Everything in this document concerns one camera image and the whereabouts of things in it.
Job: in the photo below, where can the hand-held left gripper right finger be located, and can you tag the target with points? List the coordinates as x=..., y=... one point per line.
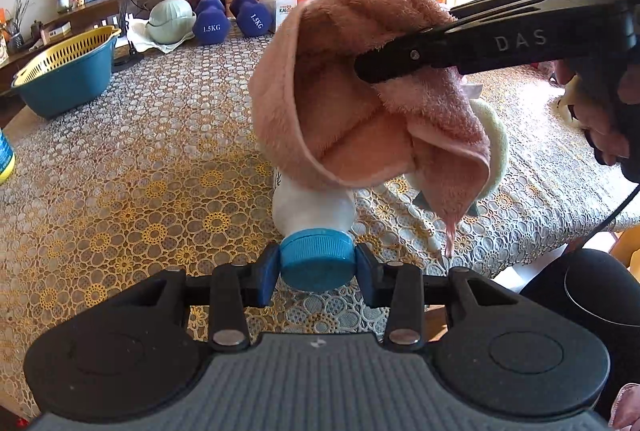
x=368, y=276

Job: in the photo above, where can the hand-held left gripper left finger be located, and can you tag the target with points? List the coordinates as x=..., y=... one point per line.
x=266, y=275

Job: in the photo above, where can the white bottle with blue cap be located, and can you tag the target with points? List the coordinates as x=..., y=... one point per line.
x=311, y=216

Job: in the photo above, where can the pink towel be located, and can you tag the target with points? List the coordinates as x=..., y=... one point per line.
x=350, y=111

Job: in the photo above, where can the person's right hand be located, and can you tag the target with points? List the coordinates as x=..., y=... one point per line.
x=602, y=138

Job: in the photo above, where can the cream plush toy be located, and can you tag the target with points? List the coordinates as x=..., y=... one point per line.
x=492, y=141

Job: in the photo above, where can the blue dumbbell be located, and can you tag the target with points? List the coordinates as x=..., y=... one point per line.
x=252, y=16
x=212, y=23

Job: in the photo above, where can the person's black trouser leg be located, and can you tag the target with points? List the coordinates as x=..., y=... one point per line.
x=575, y=291

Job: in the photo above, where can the black stand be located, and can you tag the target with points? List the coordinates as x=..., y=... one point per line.
x=127, y=61

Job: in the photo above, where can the pale green lidded bowl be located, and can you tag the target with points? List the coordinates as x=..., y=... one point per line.
x=171, y=18

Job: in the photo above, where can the white cloth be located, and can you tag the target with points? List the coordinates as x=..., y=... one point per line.
x=142, y=38

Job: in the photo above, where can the teal plastic basin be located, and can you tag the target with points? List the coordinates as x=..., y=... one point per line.
x=65, y=86

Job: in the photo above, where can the yellow and blue can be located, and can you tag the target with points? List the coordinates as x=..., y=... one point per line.
x=5, y=158

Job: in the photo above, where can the pink garment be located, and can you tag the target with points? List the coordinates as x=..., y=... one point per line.
x=627, y=411

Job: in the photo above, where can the yellow plastic colander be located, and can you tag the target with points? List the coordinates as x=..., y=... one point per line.
x=55, y=56

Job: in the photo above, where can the vase with dry twigs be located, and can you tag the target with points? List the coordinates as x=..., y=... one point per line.
x=16, y=26

